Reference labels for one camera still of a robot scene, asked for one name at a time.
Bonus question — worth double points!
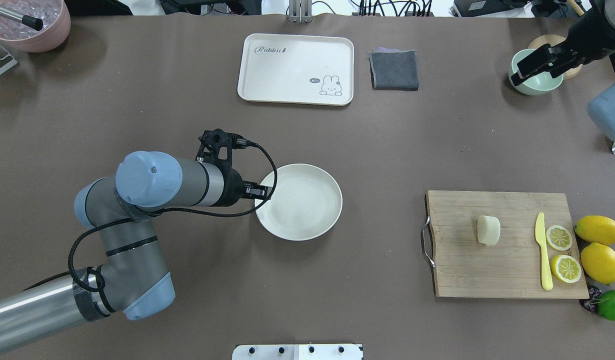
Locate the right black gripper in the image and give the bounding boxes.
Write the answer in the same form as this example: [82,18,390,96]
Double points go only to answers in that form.
[510,0,615,87]

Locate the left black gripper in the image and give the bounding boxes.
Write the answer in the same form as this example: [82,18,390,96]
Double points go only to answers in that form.
[196,129,273,207]

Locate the beige round plate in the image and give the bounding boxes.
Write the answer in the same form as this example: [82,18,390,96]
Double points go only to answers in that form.
[255,163,343,242]

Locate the white steamed bun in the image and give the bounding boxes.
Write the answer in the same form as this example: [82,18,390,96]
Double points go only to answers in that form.
[477,215,501,247]

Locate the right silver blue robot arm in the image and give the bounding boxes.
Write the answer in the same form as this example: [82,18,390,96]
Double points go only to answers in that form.
[509,0,615,142]

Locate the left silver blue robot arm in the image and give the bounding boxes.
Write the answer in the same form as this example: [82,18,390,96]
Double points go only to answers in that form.
[0,129,278,355]

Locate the cream rabbit tray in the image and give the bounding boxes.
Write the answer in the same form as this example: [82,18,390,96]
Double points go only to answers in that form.
[237,33,354,106]

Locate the mint green bowl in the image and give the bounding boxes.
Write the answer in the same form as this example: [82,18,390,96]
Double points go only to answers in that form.
[508,48,565,96]

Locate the wooden cup tree stand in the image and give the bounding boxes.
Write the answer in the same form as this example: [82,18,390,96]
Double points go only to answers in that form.
[528,0,586,80]

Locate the grey folded cloth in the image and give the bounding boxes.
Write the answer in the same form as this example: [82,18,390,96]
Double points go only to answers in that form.
[368,47,420,91]

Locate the lemon half near board edge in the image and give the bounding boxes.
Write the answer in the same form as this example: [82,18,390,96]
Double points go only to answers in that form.
[545,225,575,251]

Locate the whole yellow lemon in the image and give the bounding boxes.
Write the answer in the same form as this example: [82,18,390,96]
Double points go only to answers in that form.
[581,243,615,285]
[573,215,615,246]

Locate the bamboo cutting board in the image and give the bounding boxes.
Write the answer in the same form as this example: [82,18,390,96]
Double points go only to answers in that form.
[421,190,588,299]

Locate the lemon half beside knife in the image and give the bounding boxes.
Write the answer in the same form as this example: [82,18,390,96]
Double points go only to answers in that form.
[550,254,583,284]

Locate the yellow plastic knife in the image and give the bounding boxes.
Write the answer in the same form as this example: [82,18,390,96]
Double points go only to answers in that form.
[534,212,554,291]

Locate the green lime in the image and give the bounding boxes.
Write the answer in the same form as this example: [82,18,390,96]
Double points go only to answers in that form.
[597,289,615,321]

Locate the pink bowl with ice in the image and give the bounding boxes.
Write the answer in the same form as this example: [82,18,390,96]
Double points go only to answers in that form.
[0,0,71,53]

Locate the steel muddler with black tip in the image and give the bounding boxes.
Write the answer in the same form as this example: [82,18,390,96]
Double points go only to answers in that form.
[0,6,44,31]

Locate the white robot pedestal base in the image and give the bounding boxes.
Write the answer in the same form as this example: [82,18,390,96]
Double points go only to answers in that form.
[231,343,365,360]

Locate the aluminium frame post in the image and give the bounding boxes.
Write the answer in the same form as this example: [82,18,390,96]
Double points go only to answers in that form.
[287,0,314,24]

